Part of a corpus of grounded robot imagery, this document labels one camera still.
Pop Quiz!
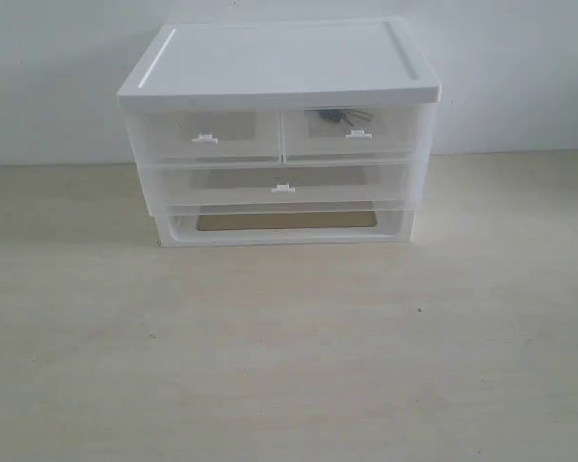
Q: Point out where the white plastic drawer cabinet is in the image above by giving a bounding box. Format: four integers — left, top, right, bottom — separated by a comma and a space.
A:
118, 18, 442, 247

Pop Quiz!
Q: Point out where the key bunch with blue tag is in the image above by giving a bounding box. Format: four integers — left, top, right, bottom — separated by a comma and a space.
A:
315, 109, 373, 126

